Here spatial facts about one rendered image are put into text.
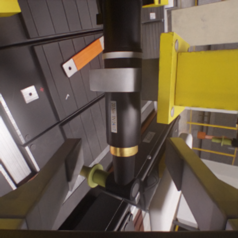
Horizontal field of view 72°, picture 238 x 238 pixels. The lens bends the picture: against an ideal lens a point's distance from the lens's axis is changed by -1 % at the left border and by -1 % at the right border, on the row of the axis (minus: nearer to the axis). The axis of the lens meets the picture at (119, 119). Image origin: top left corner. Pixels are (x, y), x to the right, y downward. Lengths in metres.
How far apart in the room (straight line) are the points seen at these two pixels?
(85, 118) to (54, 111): 0.08
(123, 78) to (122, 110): 0.04
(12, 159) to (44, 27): 0.22
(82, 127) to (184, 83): 0.26
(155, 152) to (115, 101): 0.38
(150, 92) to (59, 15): 0.23
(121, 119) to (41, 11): 0.21
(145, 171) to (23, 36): 0.42
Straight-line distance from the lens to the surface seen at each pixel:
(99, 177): 0.29
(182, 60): 0.17
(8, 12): 0.27
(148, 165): 0.52
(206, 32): 4.46
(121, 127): 0.21
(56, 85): 0.32
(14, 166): 0.33
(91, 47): 0.39
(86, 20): 0.40
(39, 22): 0.32
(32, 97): 0.30
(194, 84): 0.17
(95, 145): 0.42
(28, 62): 0.31
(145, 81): 0.17
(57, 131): 0.35
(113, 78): 0.18
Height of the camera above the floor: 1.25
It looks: 30 degrees down
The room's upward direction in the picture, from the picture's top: 98 degrees clockwise
